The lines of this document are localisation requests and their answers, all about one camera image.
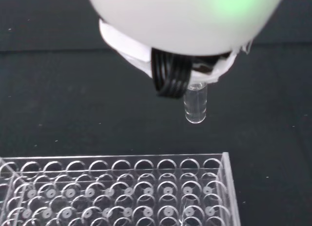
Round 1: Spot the black bench cloth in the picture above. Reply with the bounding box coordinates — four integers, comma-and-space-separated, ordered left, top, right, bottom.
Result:
0, 0, 312, 226

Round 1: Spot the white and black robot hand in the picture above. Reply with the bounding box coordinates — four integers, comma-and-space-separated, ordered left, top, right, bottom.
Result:
85, 0, 286, 99

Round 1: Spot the clear acrylic test tube rack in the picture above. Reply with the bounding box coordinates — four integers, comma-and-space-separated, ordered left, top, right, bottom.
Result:
0, 152, 241, 226

